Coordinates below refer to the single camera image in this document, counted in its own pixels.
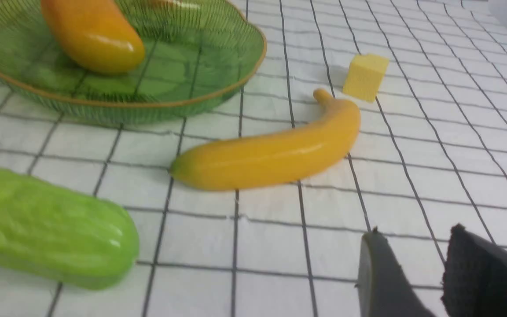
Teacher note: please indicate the orange yellow toy mango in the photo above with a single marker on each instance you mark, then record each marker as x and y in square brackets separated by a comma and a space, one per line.
[95, 34]

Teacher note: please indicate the green toy bitter gourd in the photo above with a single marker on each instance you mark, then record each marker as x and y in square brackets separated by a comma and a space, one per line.
[64, 235]

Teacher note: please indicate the yellow toy banana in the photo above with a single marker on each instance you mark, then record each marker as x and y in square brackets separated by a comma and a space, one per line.
[270, 159]

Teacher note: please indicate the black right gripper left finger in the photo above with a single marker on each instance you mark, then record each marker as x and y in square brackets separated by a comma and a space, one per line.
[383, 289]

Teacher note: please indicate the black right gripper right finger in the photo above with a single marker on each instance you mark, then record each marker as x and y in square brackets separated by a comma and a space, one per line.
[475, 278]

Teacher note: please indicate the green glass leaf plate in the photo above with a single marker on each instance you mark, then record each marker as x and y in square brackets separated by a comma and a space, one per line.
[198, 54]

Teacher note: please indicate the yellow foam cube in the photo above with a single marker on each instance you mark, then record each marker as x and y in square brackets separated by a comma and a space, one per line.
[364, 76]

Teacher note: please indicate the white checkered tablecloth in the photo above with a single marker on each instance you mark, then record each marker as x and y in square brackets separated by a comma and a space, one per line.
[432, 153]

